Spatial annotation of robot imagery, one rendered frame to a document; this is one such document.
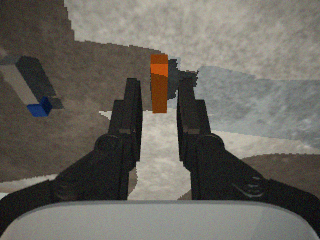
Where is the grey rectangular rod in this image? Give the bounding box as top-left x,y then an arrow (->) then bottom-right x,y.
0,55 -> 44,104

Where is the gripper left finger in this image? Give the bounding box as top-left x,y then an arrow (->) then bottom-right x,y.
0,78 -> 143,237

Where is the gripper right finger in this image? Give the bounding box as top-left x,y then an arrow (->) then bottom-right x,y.
176,78 -> 320,238

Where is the orange rod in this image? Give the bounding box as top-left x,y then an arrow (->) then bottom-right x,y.
151,54 -> 168,113

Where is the small blue block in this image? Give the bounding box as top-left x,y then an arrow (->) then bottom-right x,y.
27,96 -> 52,117

